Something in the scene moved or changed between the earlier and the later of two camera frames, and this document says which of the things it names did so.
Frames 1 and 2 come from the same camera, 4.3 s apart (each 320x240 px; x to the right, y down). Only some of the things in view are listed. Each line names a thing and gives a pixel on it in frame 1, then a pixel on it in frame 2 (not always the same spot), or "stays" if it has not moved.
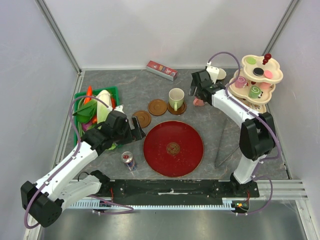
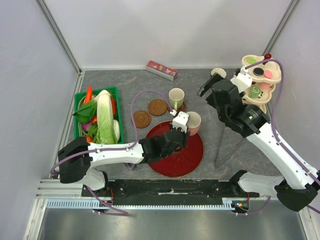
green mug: (176, 96) stays
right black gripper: (192, 89) -> (207, 85)
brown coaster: (157, 107) stays
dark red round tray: (173, 149) stays
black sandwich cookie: (258, 71) stays
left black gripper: (136, 133) -> (184, 142)
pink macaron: (268, 74) stays
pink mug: (198, 102) -> (194, 123)
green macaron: (251, 60) stays
